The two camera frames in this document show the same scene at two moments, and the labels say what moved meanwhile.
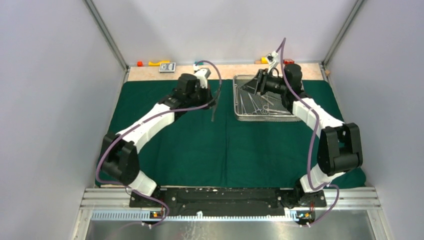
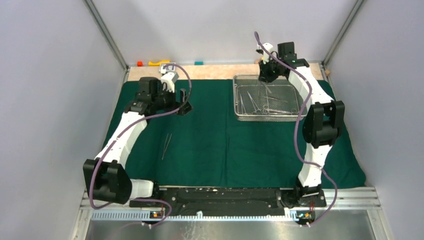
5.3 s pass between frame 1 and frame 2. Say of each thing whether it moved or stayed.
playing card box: stayed
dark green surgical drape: stayed
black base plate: stayed
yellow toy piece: stayed
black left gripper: moved
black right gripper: moved
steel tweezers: moved
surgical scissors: stayed
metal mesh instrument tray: stayed
